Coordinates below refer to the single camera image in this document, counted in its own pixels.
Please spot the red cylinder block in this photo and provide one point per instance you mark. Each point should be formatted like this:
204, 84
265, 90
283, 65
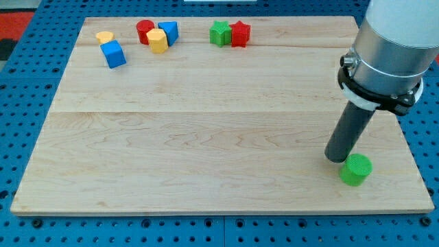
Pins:
143, 27

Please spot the green cylinder block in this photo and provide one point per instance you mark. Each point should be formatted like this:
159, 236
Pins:
356, 168

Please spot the light wooden board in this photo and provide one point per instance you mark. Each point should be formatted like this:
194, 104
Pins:
208, 130

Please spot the red star block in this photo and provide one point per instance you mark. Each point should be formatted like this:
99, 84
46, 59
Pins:
240, 34

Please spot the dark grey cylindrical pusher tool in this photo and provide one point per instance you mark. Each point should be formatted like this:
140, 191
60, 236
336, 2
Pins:
349, 128

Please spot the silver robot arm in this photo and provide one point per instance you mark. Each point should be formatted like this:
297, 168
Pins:
395, 45

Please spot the blue cube block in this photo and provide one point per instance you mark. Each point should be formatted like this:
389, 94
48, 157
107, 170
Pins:
113, 54

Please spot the green star block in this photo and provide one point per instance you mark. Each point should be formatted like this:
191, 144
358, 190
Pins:
220, 33

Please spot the blue triangular prism block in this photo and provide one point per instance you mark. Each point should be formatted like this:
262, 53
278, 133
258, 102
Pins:
171, 30

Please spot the yellow hexagonal prism block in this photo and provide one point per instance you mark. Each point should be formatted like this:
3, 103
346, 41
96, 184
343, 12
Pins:
157, 40

